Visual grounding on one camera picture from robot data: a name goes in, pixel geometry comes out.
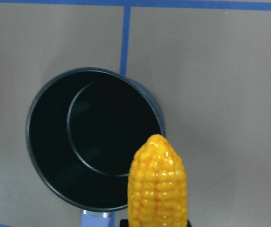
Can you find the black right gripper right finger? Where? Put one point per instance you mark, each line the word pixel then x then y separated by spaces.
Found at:
pixel 189 223

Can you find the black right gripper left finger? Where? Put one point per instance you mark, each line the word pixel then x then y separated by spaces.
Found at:
pixel 124 223

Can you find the yellow toy corn cob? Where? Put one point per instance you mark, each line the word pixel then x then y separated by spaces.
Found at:
pixel 157 186

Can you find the dark blue saucepan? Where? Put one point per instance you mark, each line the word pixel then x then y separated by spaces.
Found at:
pixel 83 129

